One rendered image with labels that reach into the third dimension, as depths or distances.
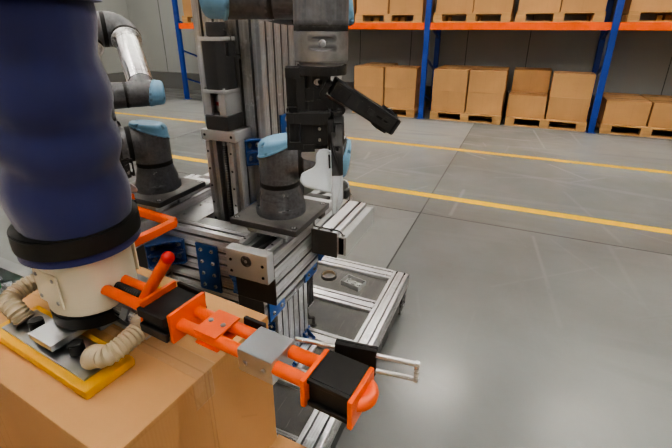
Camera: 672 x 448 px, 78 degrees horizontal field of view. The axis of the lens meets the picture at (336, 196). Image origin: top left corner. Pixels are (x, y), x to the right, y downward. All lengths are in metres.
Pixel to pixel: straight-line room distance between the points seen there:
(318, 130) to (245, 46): 0.82
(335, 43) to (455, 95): 7.20
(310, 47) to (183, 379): 0.64
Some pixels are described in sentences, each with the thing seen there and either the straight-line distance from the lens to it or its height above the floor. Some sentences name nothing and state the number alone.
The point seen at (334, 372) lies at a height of 1.10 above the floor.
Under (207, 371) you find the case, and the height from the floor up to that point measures 0.94.
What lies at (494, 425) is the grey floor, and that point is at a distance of 2.12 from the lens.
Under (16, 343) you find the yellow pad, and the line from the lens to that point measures 1.11.
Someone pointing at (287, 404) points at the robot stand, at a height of 0.21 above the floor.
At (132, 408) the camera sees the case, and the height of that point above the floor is 0.94.
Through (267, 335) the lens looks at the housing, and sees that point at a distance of 0.73.
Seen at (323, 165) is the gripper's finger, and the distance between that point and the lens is 0.59.
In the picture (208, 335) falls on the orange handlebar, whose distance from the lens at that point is 0.76.
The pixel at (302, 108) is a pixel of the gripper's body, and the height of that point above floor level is 1.45.
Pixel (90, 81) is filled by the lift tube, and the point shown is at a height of 1.47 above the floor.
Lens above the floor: 1.56
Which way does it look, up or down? 22 degrees down
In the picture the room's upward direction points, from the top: straight up
